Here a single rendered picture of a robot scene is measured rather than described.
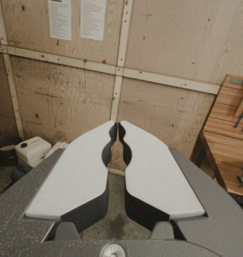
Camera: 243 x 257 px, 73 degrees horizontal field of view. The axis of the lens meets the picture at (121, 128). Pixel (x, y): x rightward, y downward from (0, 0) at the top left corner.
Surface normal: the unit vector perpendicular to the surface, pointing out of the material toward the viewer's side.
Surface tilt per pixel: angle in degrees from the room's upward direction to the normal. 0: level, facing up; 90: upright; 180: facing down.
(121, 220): 0
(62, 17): 90
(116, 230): 0
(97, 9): 90
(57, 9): 90
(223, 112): 90
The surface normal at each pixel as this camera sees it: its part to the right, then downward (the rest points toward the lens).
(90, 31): -0.23, 0.44
